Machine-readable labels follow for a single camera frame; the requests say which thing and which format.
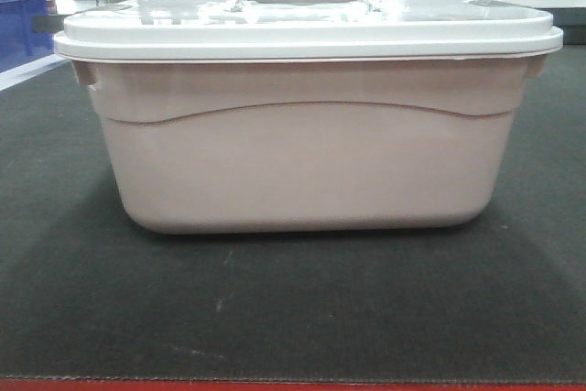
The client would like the pink bin with white lid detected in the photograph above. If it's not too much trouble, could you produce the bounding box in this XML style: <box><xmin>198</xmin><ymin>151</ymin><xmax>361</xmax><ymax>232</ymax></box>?
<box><xmin>54</xmin><ymin>0</ymin><xmax>563</xmax><ymax>234</ymax></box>

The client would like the dark grey table mat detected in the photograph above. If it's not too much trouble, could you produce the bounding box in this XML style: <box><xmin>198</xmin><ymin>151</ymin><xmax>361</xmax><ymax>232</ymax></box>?
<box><xmin>1</xmin><ymin>46</ymin><xmax>585</xmax><ymax>385</ymax></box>

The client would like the blue crate at left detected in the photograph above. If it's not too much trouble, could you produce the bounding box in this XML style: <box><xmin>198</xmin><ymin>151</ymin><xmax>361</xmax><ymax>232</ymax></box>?
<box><xmin>1</xmin><ymin>0</ymin><xmax>54</xmax><ymax>72</ymax></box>

